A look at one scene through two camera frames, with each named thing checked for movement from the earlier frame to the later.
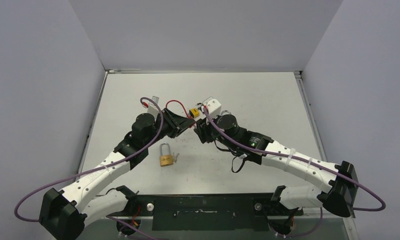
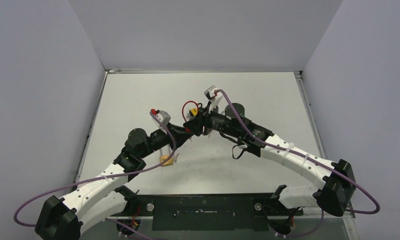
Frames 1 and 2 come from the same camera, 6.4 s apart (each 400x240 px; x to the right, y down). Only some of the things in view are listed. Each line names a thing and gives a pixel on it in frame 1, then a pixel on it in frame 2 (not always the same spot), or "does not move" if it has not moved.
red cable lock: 190,117 -> 182,106
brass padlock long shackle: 165,160 does not move
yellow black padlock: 194,112 does not move
